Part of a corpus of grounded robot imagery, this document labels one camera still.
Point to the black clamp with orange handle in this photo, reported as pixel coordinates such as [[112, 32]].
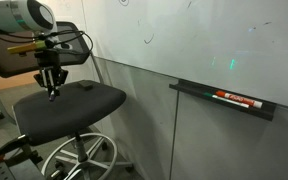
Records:
[[23, 143]]

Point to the green whiteboard marker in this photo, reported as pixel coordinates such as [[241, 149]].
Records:
[[226, 100]]

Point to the black mesh office chair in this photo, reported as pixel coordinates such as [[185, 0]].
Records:
[[73, 110]]

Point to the black whiteboard eraser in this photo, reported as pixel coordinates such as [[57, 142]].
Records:
[[85, 84]]

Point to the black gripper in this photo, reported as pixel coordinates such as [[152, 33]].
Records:
[[50, 75]]

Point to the red whiteboard marker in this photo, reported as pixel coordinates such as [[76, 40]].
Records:
[[241, 99]]

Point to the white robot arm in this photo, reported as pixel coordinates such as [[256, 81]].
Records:
[[32, 16]]

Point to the large white whiteboard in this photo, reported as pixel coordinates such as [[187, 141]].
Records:
[[237, 45]]

